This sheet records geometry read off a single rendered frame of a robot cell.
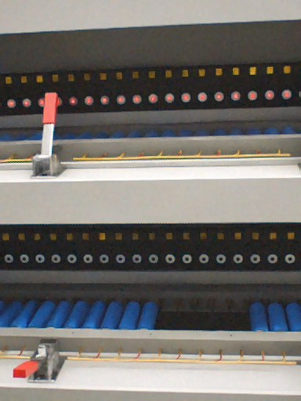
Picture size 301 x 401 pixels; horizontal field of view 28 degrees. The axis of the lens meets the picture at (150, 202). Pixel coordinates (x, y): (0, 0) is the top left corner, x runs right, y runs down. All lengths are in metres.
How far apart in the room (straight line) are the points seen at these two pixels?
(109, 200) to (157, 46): 0.29
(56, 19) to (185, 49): 0.23
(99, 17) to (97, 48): 0.20
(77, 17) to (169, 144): 0.16
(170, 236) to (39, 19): 0.29
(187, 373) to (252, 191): 0.19
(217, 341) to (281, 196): 0.16
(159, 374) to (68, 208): 0.19
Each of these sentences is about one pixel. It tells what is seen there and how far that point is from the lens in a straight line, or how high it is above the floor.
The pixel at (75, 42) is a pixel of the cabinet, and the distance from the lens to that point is 0.84.
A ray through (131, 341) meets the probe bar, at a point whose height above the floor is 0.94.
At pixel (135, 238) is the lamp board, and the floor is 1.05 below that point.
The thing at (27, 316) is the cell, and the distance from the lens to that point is 0.71.
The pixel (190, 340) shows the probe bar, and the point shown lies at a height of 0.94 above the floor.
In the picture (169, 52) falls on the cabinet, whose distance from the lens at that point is 0.81.
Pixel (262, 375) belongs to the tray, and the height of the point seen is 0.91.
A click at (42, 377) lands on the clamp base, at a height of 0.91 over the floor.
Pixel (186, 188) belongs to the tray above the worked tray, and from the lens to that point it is 0.58.
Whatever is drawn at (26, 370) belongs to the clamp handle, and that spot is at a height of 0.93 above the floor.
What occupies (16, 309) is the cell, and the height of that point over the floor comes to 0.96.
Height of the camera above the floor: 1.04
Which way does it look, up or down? 4 degrees up
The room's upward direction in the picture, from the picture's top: straight up
